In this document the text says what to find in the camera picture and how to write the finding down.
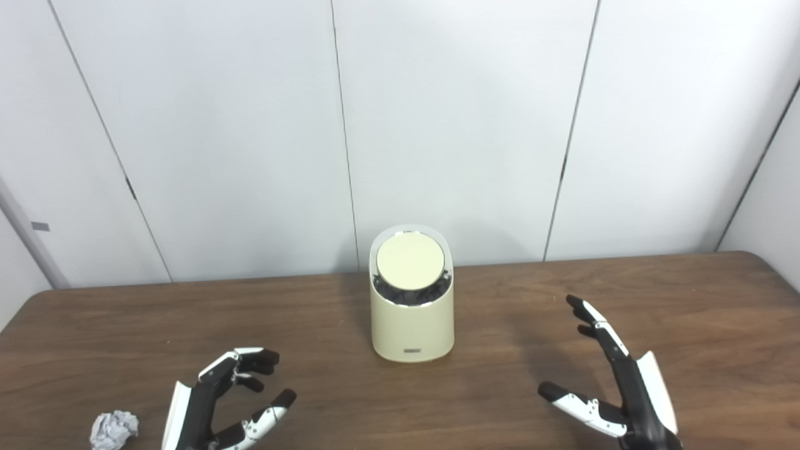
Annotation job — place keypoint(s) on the black bin liner bag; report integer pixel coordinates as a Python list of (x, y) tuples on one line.
[(409, 296)]

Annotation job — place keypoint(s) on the small gray wall tag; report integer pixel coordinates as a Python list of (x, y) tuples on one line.
[(40, 226)]

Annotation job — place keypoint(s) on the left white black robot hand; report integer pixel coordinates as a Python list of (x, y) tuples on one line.
[(197, 406)]

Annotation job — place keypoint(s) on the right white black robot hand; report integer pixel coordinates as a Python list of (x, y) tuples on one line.
[(640, 400)]

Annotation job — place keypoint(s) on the cream-colored desktop trash bin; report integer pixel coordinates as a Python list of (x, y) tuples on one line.
[(409, 328)]

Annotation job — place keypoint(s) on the white paper ball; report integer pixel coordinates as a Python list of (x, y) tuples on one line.
[(114, 430)]

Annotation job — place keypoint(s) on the round cream bin lid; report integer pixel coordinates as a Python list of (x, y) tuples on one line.
[(410, 260)]

